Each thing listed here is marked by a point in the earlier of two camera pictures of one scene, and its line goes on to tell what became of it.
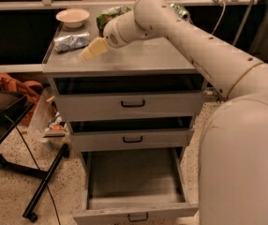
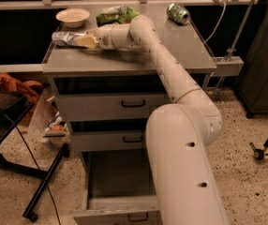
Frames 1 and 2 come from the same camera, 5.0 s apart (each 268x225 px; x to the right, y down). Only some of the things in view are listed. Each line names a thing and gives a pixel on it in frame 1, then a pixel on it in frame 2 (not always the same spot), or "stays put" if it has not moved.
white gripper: x=112 y=33 -> x=104 y=37
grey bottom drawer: x=133 y=187 stays put
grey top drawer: x=128 y=97 stays put
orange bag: x=28 y=88 stays put
